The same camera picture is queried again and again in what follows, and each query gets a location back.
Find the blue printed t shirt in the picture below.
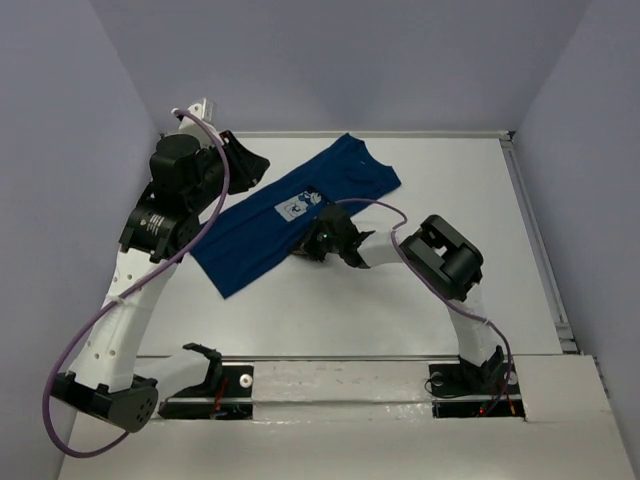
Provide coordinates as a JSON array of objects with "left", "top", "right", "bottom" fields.
[{"left": 191, "top": 134, "right": 401, "bottom": 299}]

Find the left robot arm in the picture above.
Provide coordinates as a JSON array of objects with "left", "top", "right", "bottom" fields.
[{"left": 52, "top": 131, "right": 270, "bottom": 433}]

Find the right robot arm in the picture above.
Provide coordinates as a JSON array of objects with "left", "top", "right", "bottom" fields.
[{"left": 290, "top": 203, "right": 513, "bottom": 398}]

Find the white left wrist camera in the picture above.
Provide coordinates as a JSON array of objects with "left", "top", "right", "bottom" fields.
[{"left": 171, "top": 97, "right": 217, "bottom": 133}]

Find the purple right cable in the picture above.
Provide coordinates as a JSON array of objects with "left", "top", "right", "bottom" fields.
[{"left": 332, "top": 198, "right": 512, "bottom": 416}]

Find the purple cable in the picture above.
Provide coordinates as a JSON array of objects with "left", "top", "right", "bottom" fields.
[
  {"left": 43, "top": 108, "right": 232, "bottom": 459},
  {"left": 332, "top": 198, "right": 512, "bottom": 416}
]

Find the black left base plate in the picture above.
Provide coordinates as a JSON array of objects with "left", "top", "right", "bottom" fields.
[{"left": 158, "top": 363, "right": 254, "bottom": 421}]

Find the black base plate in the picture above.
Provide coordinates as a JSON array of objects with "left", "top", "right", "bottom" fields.
[
  {"left": 158, "top": 363, "right": 254, "bottom": 421},
  {"left": 424, "top": 363, "right": 526, "bottom": 419}
]

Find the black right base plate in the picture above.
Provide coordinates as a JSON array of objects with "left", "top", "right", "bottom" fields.
[{"left": 424, "top": 363, "right": 526, "bottom": 419}]

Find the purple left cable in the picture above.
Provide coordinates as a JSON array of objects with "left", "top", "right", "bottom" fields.
[{"left": 43, "top": 108, "right": 232, "bottom": 459}]

